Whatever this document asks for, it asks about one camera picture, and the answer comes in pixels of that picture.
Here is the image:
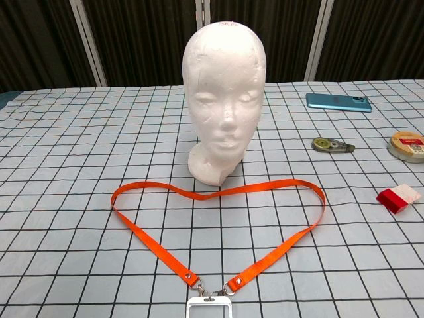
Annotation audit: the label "orange lanyard strap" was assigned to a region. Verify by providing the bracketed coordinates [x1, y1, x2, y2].
[111, 178, 327, 297]

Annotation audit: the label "clear white badge holder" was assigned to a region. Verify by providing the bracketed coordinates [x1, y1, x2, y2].
[186, 295, 233, 318]

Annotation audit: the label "white foam mannequin head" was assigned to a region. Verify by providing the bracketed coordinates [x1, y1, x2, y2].
[182, 21, 268, 186]

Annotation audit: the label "white black checkered tablecloth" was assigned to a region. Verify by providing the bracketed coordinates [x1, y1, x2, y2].
[0, 79, 424, 318]

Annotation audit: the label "grey correction tape dispenser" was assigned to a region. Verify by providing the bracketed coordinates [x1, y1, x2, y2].
[311, 136, 356, 154]

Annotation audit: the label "black folding screen white frames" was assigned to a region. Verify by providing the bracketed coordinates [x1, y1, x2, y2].
[0, 0, 424, 94]

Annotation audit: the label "light blue smartphone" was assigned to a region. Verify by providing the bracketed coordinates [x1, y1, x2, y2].
[305, 92, 373, 113]

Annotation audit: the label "small red white box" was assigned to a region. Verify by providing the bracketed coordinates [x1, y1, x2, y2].
[376, 183, 424, 215]

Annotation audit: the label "round tape roll red label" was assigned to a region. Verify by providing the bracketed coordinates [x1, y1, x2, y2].
[386, 131, 424, 164]

